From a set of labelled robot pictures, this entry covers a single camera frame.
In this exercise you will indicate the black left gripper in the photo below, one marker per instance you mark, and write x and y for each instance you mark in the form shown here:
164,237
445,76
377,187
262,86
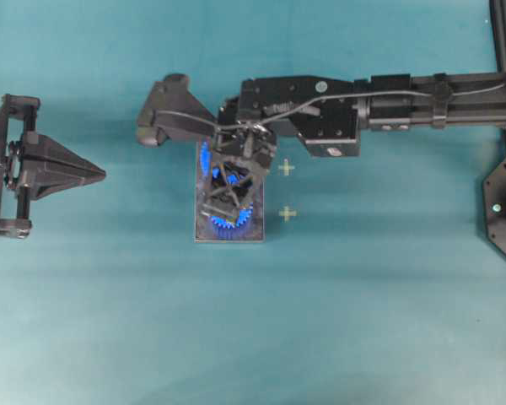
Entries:
34,184

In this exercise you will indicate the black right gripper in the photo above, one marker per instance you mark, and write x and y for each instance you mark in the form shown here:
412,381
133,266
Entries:
241,159

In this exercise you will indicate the small blue gear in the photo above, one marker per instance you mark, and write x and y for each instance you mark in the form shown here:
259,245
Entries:
211,167

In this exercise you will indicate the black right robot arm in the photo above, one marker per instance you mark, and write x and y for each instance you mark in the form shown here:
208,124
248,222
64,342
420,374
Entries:
328,116

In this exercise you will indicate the large blue gear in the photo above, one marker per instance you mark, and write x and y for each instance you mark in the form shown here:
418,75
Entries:
242,219

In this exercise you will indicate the metal gear base plate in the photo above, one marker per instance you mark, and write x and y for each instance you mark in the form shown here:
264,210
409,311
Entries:
253,231

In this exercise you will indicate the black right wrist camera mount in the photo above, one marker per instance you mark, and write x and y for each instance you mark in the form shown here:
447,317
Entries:
172,112

